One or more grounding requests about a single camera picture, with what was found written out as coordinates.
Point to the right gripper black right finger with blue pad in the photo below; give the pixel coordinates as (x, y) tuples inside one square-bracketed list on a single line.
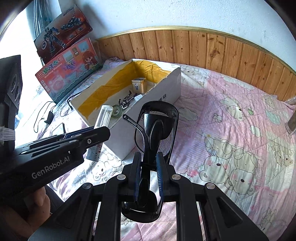
[(203, 212)]

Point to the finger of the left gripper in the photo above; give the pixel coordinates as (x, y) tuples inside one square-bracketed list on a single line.
[(55, 150), (56, 138)]

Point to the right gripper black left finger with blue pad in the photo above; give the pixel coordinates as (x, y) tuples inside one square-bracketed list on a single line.
[(93, 212)]

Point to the black sunglasses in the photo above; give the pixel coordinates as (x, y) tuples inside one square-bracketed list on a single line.
[(149, 177)]

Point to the brown wooden object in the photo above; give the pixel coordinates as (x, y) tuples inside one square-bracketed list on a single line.
[(290, 125)]

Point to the person's left hand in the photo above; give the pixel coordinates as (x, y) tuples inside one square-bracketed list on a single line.
[(22, 219)]

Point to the green tape roll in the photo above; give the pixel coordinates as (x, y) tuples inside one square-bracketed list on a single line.
[(117, 111)]

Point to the black action figure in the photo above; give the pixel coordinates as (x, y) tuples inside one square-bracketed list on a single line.
[(126, 101)]

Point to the pink washing machine toy box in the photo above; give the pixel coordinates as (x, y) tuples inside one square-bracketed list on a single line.
[(68, 69)]

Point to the gold tin box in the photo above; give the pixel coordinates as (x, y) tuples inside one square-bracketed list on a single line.
[(139, 85)]

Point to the pink cartoon bear bedsheet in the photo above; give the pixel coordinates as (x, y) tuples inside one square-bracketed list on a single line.
[(233, 134)]

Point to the white cardboard box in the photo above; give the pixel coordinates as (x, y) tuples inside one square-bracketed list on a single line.
[(163, 84)]

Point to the dark robot toy box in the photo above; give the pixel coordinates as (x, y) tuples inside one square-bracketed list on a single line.
[(67, 28)]

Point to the wooden wall panelling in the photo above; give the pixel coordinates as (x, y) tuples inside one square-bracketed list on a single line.
[(217, 51)]

